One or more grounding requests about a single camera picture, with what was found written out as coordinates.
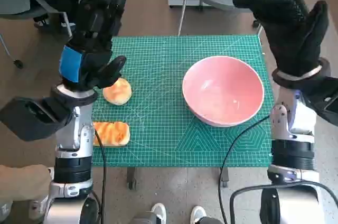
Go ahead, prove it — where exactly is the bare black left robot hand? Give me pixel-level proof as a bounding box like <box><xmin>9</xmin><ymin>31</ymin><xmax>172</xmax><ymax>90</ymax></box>
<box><xmin>58</xmin><ymin>0</ymin><xmax>127</xmax><ymax>91</ymax></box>

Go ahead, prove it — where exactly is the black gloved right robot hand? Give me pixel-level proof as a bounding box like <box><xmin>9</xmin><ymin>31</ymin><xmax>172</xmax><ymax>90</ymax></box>
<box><xmin>229</xmin><ymin>0</ymin><xmax>330</xmax><ymax>77</ymax></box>

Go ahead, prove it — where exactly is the round toy bread bun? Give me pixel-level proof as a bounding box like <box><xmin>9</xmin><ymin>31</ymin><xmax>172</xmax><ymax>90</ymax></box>
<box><xmin>102</xmin><ymin>77</ymin><xmax>132</xmax><ymax>106</ymax></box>

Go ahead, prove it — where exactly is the rectangular toy bread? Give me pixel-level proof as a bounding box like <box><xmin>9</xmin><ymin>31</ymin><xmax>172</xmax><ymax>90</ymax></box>
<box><xmin>92</xmin><ymin>121</ymin><xmax>130</xmax><ymax>147</ymax></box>

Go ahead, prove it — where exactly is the pink bowl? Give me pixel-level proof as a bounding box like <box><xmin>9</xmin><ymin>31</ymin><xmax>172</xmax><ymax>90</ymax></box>
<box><xmin>182</xmin><ymin>55</ymin><xmax>265</xmax><ymax>128</ymax></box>

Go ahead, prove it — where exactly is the green cutting mat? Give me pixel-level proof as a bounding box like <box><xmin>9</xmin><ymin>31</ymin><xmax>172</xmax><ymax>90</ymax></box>
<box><xmin>91</xmin><ymin>34</ymin><xmax>273</xmax><ymax>168</ymax></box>

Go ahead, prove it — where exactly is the black table leg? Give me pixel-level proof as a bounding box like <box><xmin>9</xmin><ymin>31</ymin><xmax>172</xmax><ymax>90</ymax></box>
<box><xmin>219</xmin><ymin>167</ymin><xmax>229</xmax><ymax>188</ymax></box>
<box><xmin>126</xmin><ymin>167</ymin><xmax>138</xmax><ymax>190</ymax></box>

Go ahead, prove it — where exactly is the person in beige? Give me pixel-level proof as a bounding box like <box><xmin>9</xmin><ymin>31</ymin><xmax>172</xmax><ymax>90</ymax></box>
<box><xmin>0</xmin><ymin>164</ymin><xmax>52</xmax><ymax>224</ymax></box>

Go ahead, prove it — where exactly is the white sneaker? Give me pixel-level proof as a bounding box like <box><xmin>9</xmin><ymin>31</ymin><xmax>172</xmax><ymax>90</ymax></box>
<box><xmin>151</xmin><ymin>202</ymin><xmax>167</xmax><ymax>224</ymax></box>
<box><xmin>190</xmin><ymin>205</ymin><xmax>208</xmax><ymax>224</ymax></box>

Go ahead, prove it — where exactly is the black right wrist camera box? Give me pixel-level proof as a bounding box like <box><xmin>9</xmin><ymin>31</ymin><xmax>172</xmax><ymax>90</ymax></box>
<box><xmin>301</xmin><ymin>76</ymin><xmax>338</xmax><ymax>131</ymax></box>

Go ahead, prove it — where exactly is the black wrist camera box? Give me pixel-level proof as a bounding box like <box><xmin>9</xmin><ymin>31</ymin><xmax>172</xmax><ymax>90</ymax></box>
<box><xmin>0</xmin><ymin>97</ymin><xmax>73</xmax><ymax>142</ymax></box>
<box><xmin>301</xmin><ymin>76</ymin><xmax>338</xmax><ymax>131</ymax></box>

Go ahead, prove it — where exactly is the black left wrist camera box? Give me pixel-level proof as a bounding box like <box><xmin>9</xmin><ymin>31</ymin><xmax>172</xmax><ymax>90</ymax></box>
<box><xmin>0</xmin><ymin>97</ymin><xmax>73</xmax><ymax>142</ymax></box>

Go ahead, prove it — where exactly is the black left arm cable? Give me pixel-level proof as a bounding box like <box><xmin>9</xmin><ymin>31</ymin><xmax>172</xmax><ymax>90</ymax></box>
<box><xmin>92</xmin><ymin>128</ymin><xmax>108</xmax><ymax>224</ymax></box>

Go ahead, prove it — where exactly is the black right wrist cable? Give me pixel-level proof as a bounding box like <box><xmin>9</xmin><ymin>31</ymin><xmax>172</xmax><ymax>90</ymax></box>
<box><xmin>218</xmin><ymin>115</ymin><xmax>273</xmax><ymax>224</ymax></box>

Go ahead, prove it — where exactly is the black right shoulder cable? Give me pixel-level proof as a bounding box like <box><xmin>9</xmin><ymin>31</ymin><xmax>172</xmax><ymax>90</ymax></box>
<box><xmin>229</xmin><ymin>184</ymin><xmax>338</xmax><ymax>224</ymax></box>

